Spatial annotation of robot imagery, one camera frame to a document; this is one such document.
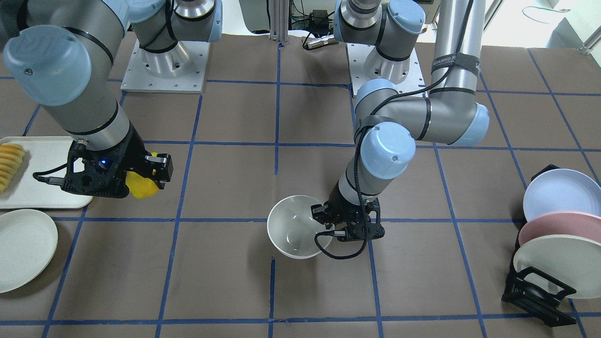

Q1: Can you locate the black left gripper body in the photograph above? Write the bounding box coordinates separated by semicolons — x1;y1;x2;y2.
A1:
324;185;363;230

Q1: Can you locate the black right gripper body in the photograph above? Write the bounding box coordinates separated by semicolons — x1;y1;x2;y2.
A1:
96;127;151;188

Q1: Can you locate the yellow lemon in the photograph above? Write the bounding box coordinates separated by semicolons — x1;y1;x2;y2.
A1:
126;171;159;199

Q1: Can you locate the cream ceramic bowl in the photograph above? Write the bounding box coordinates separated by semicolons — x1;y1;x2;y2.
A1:
267;195;326;260

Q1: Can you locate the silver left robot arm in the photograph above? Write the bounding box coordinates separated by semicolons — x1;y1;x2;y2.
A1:
311;0;490;231

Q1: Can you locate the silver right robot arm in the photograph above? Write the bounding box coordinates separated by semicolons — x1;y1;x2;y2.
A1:
1;0;223;198

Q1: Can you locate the white rectangular tray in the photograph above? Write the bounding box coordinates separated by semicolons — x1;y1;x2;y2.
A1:
0;136;94;209

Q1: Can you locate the sliced yellow bread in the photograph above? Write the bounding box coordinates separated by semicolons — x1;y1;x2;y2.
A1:
0;143;26;194

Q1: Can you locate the white round plate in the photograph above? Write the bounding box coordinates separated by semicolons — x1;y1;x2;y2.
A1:
0;209;58;293

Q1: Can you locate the silver cylindrical connector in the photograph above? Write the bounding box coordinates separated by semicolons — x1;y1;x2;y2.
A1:
303;34;339;51

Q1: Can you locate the black plate rack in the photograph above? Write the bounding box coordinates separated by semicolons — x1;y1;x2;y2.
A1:
501;164;577;328

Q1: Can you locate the light blue plate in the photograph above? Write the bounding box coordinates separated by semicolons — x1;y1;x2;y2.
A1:
523;169;601;221

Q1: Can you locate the cream plate in rack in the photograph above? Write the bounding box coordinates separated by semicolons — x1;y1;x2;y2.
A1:
513;235;601;299

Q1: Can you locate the pink plate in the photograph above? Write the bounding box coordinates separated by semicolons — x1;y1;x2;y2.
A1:
517;210;601;246

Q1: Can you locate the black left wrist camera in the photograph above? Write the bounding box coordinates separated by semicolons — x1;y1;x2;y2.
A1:
310;198;385;260

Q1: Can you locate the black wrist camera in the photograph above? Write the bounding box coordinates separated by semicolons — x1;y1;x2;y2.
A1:
32;139;130;199
310;198;385;260

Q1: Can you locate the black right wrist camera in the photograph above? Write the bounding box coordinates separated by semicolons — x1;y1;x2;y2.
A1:
32;139;130;199

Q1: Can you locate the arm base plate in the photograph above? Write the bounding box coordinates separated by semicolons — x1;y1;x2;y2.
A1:
121;41;211;94
347;44;426;97

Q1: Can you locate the aluminium frame post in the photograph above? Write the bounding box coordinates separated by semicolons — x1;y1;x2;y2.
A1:
268;0;290;45

